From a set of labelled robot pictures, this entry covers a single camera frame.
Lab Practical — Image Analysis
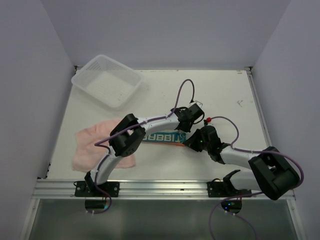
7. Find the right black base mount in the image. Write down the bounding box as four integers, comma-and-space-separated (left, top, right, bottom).
206, 178, 252, 198

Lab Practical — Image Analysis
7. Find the aluminium right side rail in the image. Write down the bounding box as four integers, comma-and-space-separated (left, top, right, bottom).
244, 67, 273, 146

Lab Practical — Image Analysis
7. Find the pink towel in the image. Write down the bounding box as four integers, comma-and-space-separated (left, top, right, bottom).
72, 119, 121, 173

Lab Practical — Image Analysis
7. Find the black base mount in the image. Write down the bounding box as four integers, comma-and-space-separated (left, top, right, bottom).
73, 181, 120, 198
206, 178, 252, 198

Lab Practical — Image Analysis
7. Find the aluminium front rail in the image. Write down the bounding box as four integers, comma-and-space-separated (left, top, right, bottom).
32, 180, 293, 201

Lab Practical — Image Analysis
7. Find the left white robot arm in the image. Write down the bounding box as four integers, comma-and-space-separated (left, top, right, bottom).
84, 103, 205, 197

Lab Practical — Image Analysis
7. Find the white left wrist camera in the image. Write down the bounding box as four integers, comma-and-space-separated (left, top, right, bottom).
189, 100, 203, 108

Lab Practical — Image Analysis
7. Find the aluminium rail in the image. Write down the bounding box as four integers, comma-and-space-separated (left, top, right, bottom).
244, 67, 273, 146
32, 180, 293, 201

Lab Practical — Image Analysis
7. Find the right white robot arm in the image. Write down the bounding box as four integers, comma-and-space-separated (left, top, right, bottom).
183, 125, 301, 201

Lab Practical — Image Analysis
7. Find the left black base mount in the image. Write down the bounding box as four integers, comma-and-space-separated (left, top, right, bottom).
73, 181, 120, 198

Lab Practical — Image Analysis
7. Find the colourful rabbit print towel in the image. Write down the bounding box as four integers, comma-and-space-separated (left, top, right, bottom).
142, 130, 190, 146

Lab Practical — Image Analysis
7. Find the translucent plastic basket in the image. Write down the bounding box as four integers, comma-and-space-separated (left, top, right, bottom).
71, 54, 143, 109

